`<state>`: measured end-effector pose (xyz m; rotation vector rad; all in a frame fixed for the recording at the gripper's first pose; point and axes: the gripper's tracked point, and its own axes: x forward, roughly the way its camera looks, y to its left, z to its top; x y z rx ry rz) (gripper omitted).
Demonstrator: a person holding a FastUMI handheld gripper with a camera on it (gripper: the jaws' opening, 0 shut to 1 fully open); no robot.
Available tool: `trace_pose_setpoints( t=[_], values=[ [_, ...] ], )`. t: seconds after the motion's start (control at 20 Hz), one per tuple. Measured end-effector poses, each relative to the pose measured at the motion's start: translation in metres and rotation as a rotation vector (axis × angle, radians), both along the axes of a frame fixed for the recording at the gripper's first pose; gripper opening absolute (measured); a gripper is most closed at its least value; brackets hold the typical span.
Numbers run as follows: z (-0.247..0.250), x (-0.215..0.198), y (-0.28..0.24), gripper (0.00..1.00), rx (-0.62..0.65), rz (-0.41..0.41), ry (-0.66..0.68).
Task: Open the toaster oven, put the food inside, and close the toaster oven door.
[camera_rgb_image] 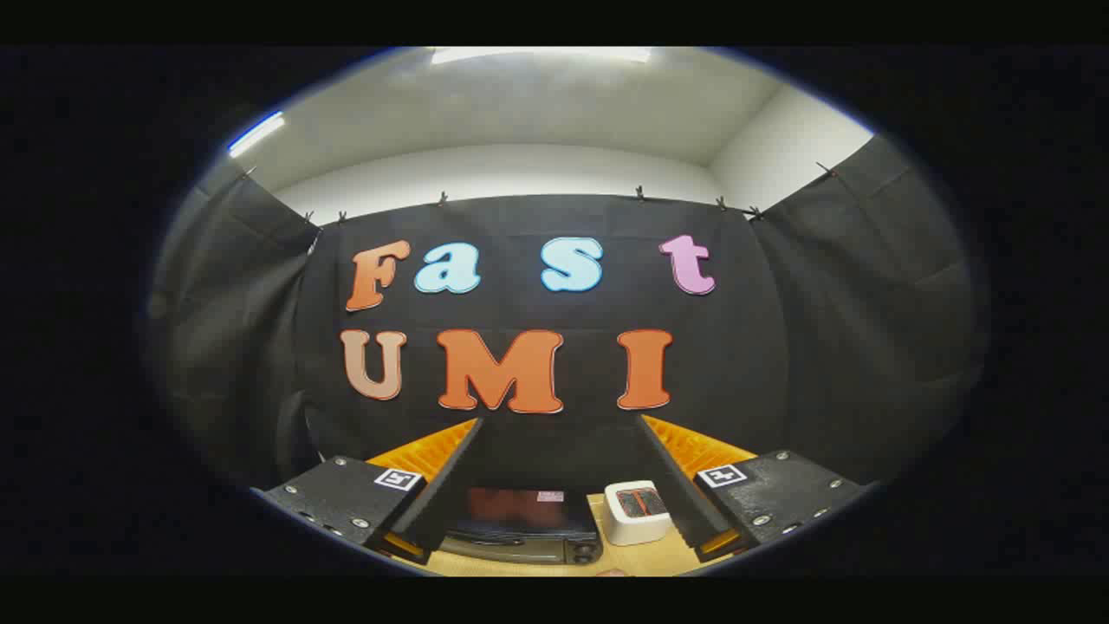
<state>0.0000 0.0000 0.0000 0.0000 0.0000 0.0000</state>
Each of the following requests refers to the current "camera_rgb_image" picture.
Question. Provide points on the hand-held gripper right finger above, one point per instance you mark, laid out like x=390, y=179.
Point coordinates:
x=671, y=485

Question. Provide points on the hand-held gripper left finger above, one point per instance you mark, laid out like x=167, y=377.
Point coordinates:
x=450, y=485

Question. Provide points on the black toaster oven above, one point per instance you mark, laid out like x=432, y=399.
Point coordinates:
x=520, y=520

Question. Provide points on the white pop-up toaster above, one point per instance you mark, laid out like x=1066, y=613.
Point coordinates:
x=637, y=516

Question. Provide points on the black backdrop cloth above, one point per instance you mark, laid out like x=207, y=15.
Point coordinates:
x=537, y=451

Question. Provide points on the dark grey side curtain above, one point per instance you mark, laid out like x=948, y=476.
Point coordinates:
x=225, y=329
x=875, y=329

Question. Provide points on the ceiling light panel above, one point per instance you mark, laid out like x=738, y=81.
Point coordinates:
x=256, y=134
x=541, y=55

